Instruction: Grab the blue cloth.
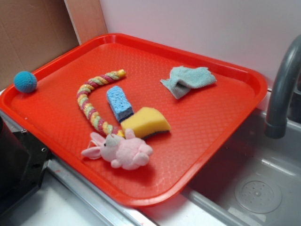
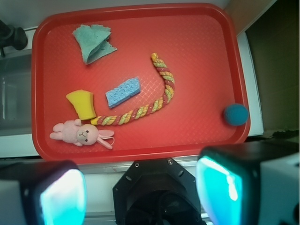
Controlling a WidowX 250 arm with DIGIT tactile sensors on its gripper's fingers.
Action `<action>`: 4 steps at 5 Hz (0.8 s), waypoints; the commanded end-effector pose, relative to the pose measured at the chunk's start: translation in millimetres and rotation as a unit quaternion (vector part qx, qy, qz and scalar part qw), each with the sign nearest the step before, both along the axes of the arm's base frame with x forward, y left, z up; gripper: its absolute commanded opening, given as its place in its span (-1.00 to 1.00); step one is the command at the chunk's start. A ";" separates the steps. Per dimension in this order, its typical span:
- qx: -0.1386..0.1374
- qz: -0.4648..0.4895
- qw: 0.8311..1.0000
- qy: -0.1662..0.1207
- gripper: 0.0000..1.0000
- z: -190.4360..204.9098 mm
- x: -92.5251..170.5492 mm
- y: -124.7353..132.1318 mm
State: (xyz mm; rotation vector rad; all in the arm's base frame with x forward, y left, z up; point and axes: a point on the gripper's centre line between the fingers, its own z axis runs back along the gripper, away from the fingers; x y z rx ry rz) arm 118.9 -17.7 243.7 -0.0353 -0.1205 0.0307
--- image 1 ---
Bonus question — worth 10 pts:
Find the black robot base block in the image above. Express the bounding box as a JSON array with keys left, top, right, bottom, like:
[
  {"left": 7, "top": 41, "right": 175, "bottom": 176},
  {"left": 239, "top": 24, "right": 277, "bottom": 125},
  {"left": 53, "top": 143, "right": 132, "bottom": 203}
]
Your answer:
[{"left": 0, "top": 119, "right": 50, "bottom": 216}]

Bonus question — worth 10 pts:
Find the light blue cloth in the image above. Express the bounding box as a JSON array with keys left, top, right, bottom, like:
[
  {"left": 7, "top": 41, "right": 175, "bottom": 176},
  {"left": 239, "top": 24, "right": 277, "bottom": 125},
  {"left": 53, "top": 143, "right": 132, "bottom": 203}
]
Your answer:
[{"left": 160, "top": 66, "right": 217, "bottom": 99}]

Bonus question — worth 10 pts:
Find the yellow sponge with scourer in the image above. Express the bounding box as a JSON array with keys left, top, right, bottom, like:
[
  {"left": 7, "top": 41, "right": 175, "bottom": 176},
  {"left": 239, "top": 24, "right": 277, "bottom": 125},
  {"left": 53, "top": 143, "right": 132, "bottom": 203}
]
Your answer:
[{"left": 121, "top": 107, "right": 171, "bottom": 138}]

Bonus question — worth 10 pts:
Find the red plastic tray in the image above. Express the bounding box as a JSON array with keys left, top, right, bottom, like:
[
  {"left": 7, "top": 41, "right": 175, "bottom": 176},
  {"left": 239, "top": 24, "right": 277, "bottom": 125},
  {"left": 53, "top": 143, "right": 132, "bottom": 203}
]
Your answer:
[{"left": 0, "top": 34, "right": 267, "bottom": 207}]

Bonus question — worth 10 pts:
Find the blue sponge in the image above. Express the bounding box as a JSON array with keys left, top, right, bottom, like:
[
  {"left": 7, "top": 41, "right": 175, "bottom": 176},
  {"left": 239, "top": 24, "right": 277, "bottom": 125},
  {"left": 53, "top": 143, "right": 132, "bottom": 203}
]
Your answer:
[{"left": 106, "top": 86, "right": 134, "bottom": 123}]

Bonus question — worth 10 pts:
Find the pink plush bunny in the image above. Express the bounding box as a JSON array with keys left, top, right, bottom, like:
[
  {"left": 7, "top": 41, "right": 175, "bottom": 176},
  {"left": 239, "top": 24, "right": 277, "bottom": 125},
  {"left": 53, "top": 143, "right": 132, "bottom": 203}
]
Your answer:
[{"left": 81, "top": 129, "right": 153, "bottom": 170}]

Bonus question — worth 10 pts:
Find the grey plastic sink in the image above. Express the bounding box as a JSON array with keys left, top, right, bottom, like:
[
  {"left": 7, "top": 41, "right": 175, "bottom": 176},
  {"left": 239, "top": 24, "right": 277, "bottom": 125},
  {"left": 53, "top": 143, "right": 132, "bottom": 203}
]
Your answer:
[{"left": 141, "top": 99, "right": 301, "bottom": 226}]

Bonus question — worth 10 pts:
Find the grey curved faucet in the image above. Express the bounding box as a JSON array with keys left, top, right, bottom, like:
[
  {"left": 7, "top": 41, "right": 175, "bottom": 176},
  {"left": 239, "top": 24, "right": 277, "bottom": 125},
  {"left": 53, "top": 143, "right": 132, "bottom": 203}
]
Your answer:
[{"left": 264, "top": 36, "right": 301, "bottom": 139}]

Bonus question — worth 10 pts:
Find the blue textured ball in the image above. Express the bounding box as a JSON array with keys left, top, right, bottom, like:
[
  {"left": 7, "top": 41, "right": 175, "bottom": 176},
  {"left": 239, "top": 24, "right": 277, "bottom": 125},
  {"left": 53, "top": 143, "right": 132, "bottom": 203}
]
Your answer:
[{"left": 14, "top": 71, "right": 37, "bottom": 93}]

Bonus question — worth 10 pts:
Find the brown cardboard panel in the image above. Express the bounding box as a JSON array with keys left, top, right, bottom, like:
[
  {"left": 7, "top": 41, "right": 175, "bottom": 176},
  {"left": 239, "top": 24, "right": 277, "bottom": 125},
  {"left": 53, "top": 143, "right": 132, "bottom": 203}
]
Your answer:
[{"left": 0, "top": 0, "right": 107, "bottom": 89}]

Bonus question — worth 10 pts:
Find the multicolour twisted rope toy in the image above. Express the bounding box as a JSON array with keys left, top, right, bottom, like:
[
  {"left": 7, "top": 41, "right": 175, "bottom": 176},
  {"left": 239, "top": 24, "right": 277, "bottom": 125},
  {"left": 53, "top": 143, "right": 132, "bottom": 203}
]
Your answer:
[{"left": 76, "top": 69, "right": 126, "bottom": 137}]

